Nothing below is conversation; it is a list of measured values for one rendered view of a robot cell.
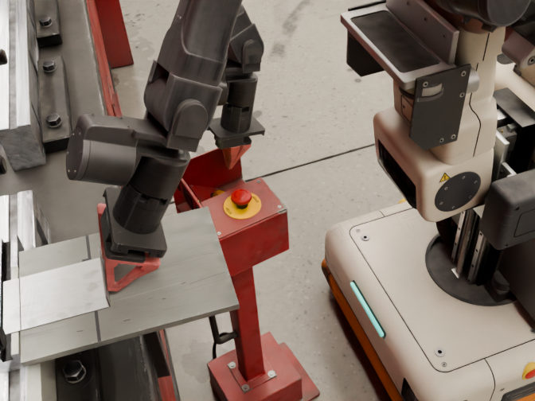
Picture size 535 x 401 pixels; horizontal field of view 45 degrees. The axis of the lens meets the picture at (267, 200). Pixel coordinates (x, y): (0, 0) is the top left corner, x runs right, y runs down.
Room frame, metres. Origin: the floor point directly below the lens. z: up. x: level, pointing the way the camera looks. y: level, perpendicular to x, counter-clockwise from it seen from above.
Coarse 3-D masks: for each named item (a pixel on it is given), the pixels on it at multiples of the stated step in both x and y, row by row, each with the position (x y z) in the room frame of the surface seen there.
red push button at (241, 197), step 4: (236, 192) 0.87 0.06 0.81; (240, 192) 0.87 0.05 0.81; (244, 192) 0.87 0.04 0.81; (248, 192) 0.87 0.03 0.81; (232, 196) 0.86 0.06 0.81; (236, 196) 0.86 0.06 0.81; (240, 196) 0.86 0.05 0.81; (244, 196) 0.86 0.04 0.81; (248, 196) 0.86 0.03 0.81; (232, 200) 0.86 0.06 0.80; (236, 200) 0.85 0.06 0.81; (240, 200) 0.85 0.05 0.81; (244, 200) 0.85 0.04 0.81; (248, 200) 0.85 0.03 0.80; (236, 204) 0.86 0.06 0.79; (240, 204) 0.85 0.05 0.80; (244, 204) 0.85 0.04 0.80; (240, 208) 0.86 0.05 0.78
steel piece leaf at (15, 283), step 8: (16, 280) 0.54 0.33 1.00; (8, 288) 0.53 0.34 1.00; (16, 288) 0.53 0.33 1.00; (8, 296) 0.51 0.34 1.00; (16, 296) 0.51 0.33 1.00; (8, 304) 0.50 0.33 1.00; (16, 304) 0.50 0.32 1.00; (8, 312) 0.49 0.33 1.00; (16, 312) 0.49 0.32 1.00; (8, 320) 0.48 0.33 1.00; (16, 320) 0.48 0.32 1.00; (8, 328) 0.46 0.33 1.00; (16, 328) 0.46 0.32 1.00
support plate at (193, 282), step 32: (192, 224) 0.61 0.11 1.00; (32, 256) 0.58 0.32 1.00; (64, 256) 0.57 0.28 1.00; (96, 256) 0.57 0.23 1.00; (192, 256) 0.56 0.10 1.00; (128, 288) 0.51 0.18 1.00; (160, 288) 0.51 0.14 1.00; (192, 288) 0.50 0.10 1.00; (224, 288) 0.50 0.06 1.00; (64, 320) 0.47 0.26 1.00; (128, 320) 0.46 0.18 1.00; (160, 320) 0.46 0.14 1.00; (192, 320) 0.46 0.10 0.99; (32, 352) 0.43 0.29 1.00; (64, 352) 0.43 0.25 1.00
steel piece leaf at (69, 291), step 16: (48, 272) 0.55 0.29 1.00; (64, 272) 0.55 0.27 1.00; (80, 272) 0.54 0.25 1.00; (96, 272) 0.54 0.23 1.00; (32, 288) 0.52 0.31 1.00; (48, 288) 0.52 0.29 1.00; (64, 288) 0.52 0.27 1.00; (80, 288) 0.52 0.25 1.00; (96, 288) 0.51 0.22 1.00; (32, 304) 0.50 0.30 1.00; (48, 304) 0.50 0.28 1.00; (64, 304) 0.49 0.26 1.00; (80, 304) 0.49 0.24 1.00; (96, 304) 0.49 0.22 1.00; (32, 320) 0.47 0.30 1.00; (48, 320) 0.47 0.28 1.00
